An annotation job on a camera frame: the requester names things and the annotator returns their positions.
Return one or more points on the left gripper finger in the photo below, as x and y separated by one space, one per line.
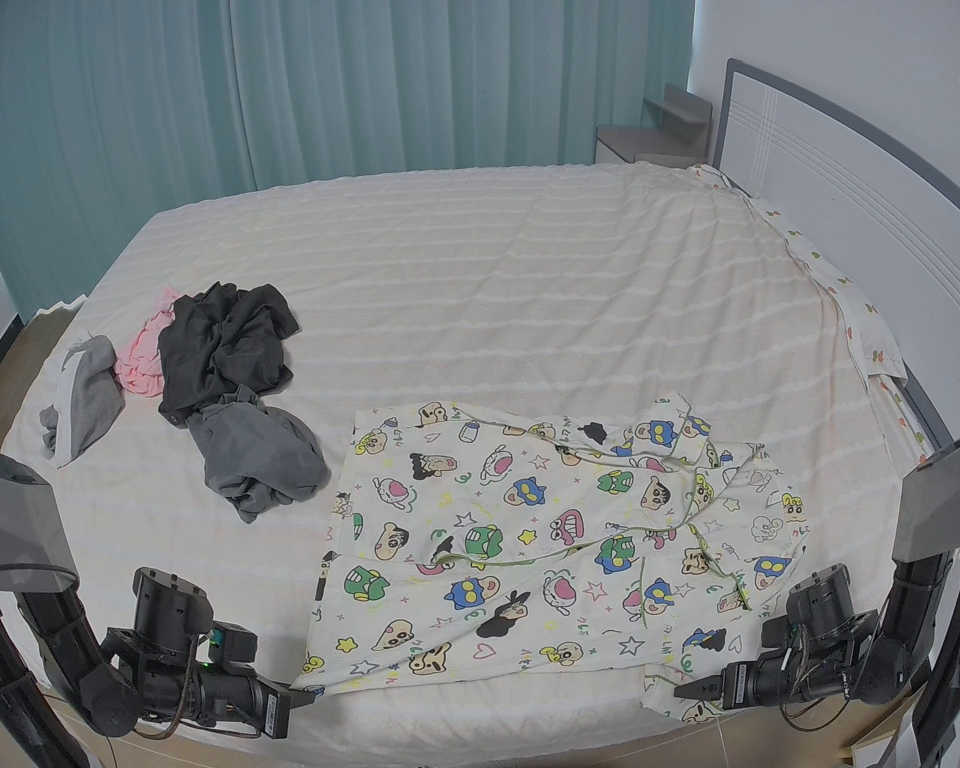
301 696

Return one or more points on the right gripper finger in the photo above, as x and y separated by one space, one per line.
709 688

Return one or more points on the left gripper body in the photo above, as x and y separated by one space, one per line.
225 697

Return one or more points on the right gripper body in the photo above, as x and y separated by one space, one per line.
765 679

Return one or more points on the white printed pyjama top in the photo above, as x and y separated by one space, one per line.
487 540

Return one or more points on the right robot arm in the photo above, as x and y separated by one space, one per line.
922 510

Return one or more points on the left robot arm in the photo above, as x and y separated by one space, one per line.
30 525

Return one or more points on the bed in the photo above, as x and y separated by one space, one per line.
525 262

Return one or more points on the white wood-edged cabinet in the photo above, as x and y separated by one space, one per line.
896 742

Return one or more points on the dark grey garment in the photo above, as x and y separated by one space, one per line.
262 457

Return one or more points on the grey white garment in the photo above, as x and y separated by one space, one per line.
82 405

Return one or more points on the pink garment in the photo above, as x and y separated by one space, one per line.
139 364

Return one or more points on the black garment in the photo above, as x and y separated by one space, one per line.
225 345

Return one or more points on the grey bedside table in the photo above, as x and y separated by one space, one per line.
622 142

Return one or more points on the blue-green curtain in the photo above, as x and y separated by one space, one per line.
375 75

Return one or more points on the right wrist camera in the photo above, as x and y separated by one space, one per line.
774 634

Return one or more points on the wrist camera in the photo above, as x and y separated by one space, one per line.
236 645
774 634

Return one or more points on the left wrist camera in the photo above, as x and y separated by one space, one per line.
236 645

